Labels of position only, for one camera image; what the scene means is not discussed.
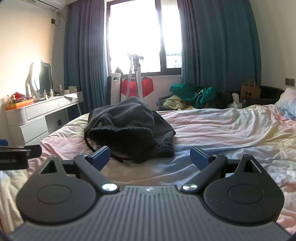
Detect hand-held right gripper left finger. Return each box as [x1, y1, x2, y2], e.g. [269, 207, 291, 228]
[39, 146, 120, 194]

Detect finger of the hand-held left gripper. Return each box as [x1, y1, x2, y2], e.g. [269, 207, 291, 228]
[24, 145, 42, 159]

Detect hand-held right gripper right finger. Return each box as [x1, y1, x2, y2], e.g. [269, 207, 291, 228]
[180, 146, 263, 194]

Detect black elastic-waist shorts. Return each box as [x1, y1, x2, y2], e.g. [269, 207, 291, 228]
[84, 97, 176, 166]

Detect white bed sheet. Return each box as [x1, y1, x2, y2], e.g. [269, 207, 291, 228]
[0, 104, 296, 232]

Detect white dressing table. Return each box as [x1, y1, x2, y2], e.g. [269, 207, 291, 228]
[6, 91, 84, 146]

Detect orange tray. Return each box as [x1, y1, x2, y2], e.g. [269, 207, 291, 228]
[6, 99, 35, 111]

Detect yellow garment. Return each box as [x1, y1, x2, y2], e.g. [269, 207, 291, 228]
[162, 95, 193, 111]

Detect green garment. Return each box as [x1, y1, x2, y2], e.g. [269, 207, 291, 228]
[170, 83, 216, 109]

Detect white framed vanity mirror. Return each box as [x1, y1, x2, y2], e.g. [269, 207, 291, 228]
[25, 60, 54, 98]

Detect brown paper bag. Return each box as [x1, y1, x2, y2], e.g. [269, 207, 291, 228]
[240, 79, 262, 100]

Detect red cloth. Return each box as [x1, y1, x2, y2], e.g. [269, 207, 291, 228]
[121, 75, 155, 98]

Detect white tripod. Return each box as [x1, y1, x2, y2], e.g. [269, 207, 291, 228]
[125, 53, 144, 100]

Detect black armchair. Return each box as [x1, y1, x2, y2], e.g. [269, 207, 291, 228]
[243, 86, 285, 109]

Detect pastel pillow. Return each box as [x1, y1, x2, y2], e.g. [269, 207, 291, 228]
[275, 87, 296, 120]

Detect blue curtain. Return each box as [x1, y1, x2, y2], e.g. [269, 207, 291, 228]
[179, 0, 265, 93]
[64, 0, 109, 114]

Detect window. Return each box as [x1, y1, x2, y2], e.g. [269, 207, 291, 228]
[105, 0, 183, 76]

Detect white air conditioner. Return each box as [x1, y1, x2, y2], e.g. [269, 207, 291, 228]
[35, 0, 67, 11]

